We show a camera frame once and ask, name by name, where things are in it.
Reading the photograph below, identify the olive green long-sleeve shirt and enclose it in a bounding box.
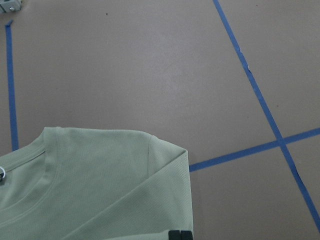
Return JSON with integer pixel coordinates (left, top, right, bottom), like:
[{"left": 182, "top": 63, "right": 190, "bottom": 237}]
[{"left": 0, "top": 127, "right": 193, "bottom": 240}]

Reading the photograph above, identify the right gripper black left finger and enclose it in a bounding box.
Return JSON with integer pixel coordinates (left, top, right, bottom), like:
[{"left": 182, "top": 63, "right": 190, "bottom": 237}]
[{"left": 168, "top": 230, "right": 181, "bottom": 240}]

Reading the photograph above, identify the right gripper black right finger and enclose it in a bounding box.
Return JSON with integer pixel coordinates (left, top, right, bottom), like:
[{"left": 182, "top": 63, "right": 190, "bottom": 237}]
[{"left": 180, "top": 230, "right": 193, "bottom": 240}]

